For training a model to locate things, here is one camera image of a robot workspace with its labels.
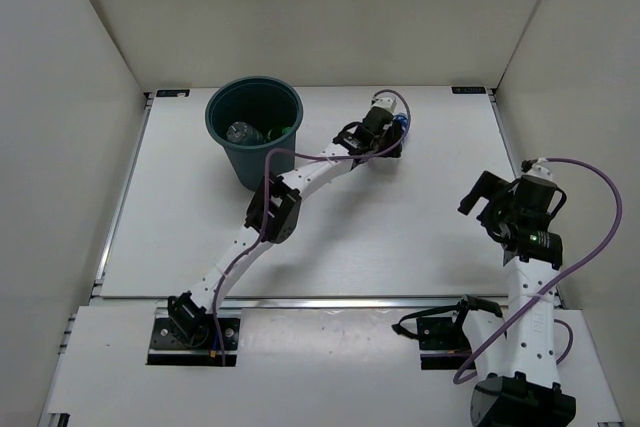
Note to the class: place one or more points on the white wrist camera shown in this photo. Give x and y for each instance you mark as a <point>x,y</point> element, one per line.
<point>385,102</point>
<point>537,168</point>

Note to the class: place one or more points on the clear bottle blue label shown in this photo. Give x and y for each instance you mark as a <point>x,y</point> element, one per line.
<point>401,124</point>

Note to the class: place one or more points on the clear bottle green label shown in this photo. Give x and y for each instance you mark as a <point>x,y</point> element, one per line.
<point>243,134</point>

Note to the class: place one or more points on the right corner table label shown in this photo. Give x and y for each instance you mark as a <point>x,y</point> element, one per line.
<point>468,90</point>

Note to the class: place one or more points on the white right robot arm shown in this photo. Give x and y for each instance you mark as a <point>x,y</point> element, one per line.
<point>511,349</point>

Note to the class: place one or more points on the green plastic soda bottle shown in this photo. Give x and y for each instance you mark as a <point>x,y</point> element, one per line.
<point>277,132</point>

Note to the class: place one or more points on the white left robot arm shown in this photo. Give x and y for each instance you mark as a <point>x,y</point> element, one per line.
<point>272,215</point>

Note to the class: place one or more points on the dark teal plastic bin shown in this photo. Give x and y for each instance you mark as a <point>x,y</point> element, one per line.
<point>262,102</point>

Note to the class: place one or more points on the left corner table label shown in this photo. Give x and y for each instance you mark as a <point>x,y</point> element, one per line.
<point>172,93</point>

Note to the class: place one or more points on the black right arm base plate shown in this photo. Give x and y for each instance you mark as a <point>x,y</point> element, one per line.
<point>443,343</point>

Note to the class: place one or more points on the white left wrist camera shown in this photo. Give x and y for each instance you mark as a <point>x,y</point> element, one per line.
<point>385,102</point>

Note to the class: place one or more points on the corner table label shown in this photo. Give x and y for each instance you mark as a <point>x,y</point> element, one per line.
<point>468,90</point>
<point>172,93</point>

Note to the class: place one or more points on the aluminium table edge rail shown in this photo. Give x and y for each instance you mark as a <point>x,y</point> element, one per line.
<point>326,303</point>

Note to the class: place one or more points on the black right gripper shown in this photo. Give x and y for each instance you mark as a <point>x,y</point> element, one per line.
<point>489,185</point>

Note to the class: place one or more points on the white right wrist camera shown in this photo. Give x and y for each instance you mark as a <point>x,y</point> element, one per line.
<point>537,168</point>

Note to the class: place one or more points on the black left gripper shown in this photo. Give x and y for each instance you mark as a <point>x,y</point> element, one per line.
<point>395,151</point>

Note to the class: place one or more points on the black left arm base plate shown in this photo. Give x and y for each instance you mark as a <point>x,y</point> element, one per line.
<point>168,348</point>

